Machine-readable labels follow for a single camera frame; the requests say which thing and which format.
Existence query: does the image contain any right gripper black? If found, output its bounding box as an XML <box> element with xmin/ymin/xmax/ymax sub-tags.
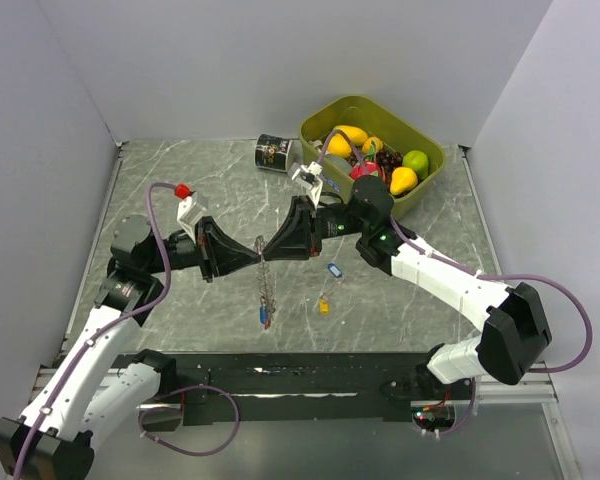
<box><xmin>262</xmin><ymin>195</ymin><xmax>369</xmax><ymax>262</ymax></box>

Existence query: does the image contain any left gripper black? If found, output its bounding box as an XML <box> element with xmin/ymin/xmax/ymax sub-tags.
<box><xmin>144</xmin><ymin>215</ymin><xmax>260</xmax><ymax>282</ymax></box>

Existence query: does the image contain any round metal key ring disc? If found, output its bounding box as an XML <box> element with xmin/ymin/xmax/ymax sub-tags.
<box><xmin>254</xmin><ymin>235</ymin><xmax>276</xmax><ymax>317</ymax></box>

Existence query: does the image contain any yellow tag key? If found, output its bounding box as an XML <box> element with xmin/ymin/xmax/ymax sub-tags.
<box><xmin>318</xmin><ymin>291</ymin><xmax>334</xmax><ymax>316</ymax></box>

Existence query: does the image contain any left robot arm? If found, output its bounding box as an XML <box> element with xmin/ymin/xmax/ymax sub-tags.
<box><xmin>0</xmin><ymin>215</ymin><xmax>260</xmax><ymax>479</ymax></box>

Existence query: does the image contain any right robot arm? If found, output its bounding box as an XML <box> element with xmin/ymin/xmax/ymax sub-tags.
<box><xmin>263</xmin><ymin>175</ymin><xmax>551</xmax><ymax>399</ymax></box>

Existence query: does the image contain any blue tag loose key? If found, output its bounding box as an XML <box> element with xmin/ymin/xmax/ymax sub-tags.
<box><xmin>327</xmin><ymin>263</ymin><xmax>343</xmax><ymax>278</ymax></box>

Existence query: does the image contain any black printed paper cup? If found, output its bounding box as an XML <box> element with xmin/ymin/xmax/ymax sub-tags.
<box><xmin>254</xmin><ymin>134</ymin><xmax>294</xmax><ymax>173</ymax></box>

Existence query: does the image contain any red dragon fruit toy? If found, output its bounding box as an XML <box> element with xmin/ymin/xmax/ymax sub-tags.
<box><xmin>349</xmin><ymin>153</ymin><xmax>385</xmax><ymax>180</ymax></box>

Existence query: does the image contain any yellow lemon toy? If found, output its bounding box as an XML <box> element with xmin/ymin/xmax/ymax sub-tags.
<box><xmin>326</xmin><ymin>134</ymin><xmax>352</xmax><ymax>158</ymax></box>

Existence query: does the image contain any yellow mango toy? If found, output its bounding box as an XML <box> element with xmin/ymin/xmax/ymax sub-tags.
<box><xmin>334</xmin><ymin>125</ymin><xmax>369</xmax><ymax>147</ymax></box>

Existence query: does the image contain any dark grapes toy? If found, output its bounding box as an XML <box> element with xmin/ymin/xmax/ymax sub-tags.
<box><xmin>376</xmin><ymin>149</ymin><xmax>403</xmax><ymax>183</ymax></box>

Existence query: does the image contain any orange fruit toy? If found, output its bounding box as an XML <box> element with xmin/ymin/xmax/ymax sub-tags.
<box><xmin>361</xmin><ymin>136</ymin><xmax>384</xmax><ymax>155</ymax></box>

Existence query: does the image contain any yellow pear toy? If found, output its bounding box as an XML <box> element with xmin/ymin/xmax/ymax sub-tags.
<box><xmin>389</xmin><ymin>167</ymin><xmax>419</xmax><ymax>196</ymax></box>

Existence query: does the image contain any green apple toy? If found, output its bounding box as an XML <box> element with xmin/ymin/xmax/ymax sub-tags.
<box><xmin>402</xmin><ymin>150</ymin><xmax>429</xmax><ymax>181</ymax></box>

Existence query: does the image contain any green plastic bin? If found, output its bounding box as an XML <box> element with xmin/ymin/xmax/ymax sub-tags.
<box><xmin>299</xmin><ymin>95</ymin><xmax>446</xmax><ymax>218</ymax></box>

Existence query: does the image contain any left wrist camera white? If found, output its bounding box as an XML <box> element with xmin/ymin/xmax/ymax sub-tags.
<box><xmin>176</xmin><ymin>192</ymin><xmax>208</xmax><ymax>239</ymax></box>

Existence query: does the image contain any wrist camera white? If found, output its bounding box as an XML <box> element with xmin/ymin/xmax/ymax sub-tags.
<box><xmin>176</xmin><ymin>192</ymin><xmax>208</xmax><ymax>239</ymax></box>
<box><xmin>288</xmin><ymin>162</ymin><xmax>323</xmax><ymax>206</ymax></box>

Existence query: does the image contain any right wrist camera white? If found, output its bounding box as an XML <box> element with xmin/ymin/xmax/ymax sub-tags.
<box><xmin>288</xmin><ymin>162</ymin><xmax>323</xmax><ymax>206</ymax></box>

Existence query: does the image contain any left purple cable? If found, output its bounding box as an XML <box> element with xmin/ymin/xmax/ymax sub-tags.
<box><xmin>9</xmin><ymin>182</ymin><xmax>241</xmax><ymax>480</ymax></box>

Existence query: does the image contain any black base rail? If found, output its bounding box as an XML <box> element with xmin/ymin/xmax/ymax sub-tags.
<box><xmin>113</xmin><ymin>350</ymin><xmax>472</xmax><ymax>426</ymax></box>

